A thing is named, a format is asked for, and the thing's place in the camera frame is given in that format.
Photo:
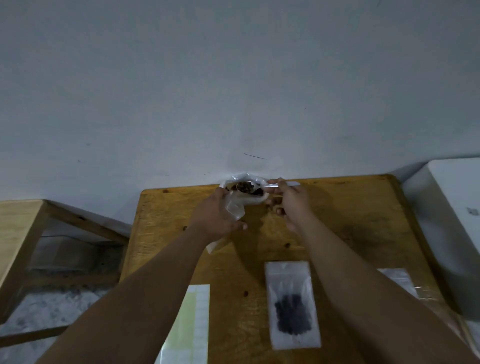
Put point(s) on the person's right hand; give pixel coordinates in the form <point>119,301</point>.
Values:
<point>296,208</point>

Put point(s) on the person's left hand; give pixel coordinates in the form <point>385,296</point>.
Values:
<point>212,219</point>

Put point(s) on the person's left thumb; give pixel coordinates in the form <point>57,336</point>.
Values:
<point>237,226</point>

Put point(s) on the person's right fingers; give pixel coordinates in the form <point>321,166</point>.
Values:
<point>281,195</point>

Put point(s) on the white plastic spoon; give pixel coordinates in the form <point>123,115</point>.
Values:
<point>270,186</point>

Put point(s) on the clear plastic bag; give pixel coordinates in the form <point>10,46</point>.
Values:
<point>237,208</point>

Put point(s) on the person's right forearm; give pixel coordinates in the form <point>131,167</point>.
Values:
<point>375,300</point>

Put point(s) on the person's left forearm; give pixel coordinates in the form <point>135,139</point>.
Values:
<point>142,300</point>

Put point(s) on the dark coffee beans heap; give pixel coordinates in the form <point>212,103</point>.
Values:
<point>247,187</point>

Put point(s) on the sealed clear pouch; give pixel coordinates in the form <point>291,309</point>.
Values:
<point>292,277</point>

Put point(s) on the dark beans inside pouch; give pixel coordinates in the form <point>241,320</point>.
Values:
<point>292,315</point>

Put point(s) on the white and green paper sheet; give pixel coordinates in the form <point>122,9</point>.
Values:
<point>191,330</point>

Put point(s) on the empty clear pouch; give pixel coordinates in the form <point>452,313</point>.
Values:
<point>400,281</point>

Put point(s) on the white box appliance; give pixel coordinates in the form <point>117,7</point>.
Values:
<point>450,225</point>

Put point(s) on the crumpled clear plastic wrap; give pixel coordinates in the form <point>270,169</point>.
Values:
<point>446,311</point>

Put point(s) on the light wooden side table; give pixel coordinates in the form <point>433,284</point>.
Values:
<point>18,240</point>

